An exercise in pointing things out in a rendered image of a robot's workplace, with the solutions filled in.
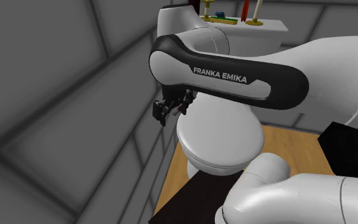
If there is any black block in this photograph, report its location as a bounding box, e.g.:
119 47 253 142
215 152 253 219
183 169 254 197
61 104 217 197
317 121 358 181

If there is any cream stick on gold base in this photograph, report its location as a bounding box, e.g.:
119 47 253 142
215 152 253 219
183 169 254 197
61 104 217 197
245 0 265 27

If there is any red utensil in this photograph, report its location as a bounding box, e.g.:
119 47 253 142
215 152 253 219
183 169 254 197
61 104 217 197
240 0 251 23

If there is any yellow candlestick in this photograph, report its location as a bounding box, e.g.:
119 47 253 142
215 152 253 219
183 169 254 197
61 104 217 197
199 0 213 22

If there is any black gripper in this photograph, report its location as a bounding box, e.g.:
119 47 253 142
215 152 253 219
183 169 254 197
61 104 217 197
152 86 196 127

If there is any dark robot stand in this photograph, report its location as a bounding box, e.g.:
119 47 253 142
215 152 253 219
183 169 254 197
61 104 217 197
148 169 245 224

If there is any dark red tall object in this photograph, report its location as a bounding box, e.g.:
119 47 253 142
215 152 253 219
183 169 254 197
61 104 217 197
188 0 201 15

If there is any white toilet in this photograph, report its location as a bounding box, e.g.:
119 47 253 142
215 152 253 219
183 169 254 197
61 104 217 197
175 17 290 180

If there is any green and yellow flat block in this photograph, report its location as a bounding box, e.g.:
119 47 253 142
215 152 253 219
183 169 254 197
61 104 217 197
210 17 239 26

